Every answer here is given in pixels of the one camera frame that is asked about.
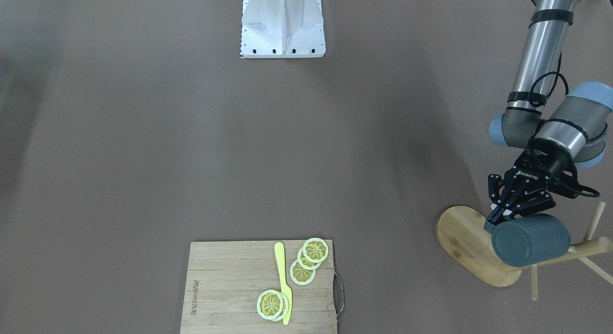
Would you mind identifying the large front lemon slice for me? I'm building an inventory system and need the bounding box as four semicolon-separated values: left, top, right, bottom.
256;289;283;321

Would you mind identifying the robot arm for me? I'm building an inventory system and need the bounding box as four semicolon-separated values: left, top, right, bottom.
485;0;612;230

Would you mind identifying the lemon slice lower of three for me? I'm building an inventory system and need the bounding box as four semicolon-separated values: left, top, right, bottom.
290;260;316;286

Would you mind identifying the bamboo cutting board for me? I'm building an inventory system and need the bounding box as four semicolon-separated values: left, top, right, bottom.
180;240;343;334

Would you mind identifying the wooden mug tree rack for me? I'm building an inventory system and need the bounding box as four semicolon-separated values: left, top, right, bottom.
436;202;612;300

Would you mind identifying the lemon slice top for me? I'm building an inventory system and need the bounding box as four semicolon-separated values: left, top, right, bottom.
302;237;330;264

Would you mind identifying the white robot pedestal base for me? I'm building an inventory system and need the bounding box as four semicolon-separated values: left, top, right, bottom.
239;0;326;59

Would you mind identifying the lemon slice middle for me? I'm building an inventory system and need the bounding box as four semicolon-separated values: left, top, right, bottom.
297;248;321;270

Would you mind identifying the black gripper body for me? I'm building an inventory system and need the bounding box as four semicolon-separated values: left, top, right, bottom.
499;140;578;205

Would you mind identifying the lemon slice behind front slice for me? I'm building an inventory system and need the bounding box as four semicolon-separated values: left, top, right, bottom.
271;292;290;322

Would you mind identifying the dark teal HOME mug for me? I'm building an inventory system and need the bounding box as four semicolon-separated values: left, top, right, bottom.
484;213;571;268

